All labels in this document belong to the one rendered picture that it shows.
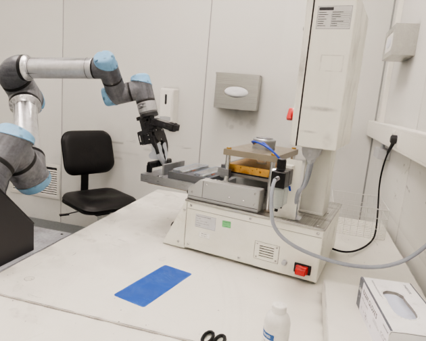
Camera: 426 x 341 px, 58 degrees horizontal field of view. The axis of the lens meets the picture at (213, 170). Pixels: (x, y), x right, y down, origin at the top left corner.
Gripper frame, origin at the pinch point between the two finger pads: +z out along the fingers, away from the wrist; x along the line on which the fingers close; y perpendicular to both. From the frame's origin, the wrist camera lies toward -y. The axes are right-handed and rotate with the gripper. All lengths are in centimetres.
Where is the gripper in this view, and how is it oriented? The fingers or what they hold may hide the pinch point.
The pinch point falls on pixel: (164, 162)
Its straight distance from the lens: 151.3
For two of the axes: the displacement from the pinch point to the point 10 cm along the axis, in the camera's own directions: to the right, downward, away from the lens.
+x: -4.3, 1.3, -8.9
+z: 2.3, 9.7, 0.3
